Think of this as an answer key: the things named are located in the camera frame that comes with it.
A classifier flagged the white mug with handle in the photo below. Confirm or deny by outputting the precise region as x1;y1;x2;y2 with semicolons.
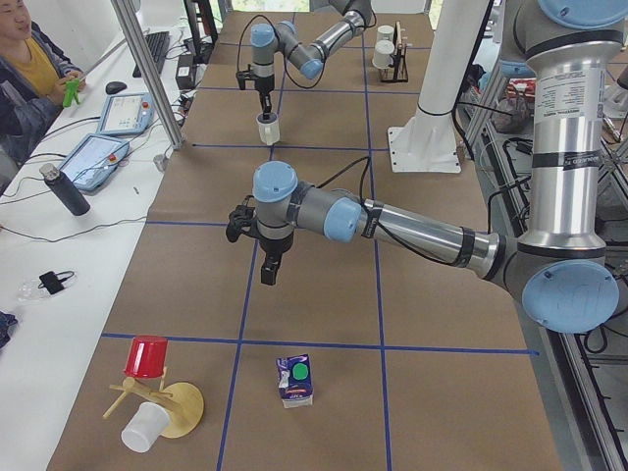
256;112;281;146

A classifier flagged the blue white milk carton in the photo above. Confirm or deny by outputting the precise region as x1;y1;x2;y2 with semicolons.
276;354;313;408

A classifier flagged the red plastic cup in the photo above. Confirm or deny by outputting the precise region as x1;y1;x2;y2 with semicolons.
124;335;168;379

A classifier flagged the wooden cup tree stand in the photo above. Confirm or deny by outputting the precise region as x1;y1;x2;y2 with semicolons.
101;365;205;440

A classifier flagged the white plastic cup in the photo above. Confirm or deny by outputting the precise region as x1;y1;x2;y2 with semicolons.
121;401;171;453

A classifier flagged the black keyboard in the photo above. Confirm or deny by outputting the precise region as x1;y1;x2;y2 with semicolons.
144;31;171;74

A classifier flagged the white mug on rack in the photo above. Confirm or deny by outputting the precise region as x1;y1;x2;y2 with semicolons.
376;25;395;42
372;39;395;70

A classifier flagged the far blue teach pendant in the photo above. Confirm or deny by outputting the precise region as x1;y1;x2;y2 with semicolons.
96;92;154;136

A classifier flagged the blue teach pendant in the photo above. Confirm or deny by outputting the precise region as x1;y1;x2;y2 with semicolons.
96;92;154;136
59;133;130;192

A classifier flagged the black computer mouse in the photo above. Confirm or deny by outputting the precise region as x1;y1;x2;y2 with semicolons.
105;80;128;95

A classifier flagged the round wooden stand base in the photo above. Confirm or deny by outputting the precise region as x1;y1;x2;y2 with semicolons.
161;382;204;439

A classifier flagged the near blue teach pendant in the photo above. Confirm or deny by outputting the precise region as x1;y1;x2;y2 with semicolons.
59;133;130;192

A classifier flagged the green toy figure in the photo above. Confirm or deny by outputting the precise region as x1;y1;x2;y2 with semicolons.
62;78;81;108

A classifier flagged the black water bottle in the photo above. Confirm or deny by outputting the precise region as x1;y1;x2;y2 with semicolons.
39;163;90;216

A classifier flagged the person in yellow shirt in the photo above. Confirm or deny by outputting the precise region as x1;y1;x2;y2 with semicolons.
1;1;82;167

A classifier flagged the aluminium frame post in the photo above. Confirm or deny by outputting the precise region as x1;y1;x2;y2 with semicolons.
111;0;183;150

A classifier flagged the black wire mug rack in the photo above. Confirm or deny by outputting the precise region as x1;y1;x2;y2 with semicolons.
377;21;409;83

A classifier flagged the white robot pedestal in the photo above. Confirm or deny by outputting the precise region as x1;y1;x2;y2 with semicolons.
388;0;493;174

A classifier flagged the small black device with cable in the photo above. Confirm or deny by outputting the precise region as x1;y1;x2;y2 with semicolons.
38;270;76;294

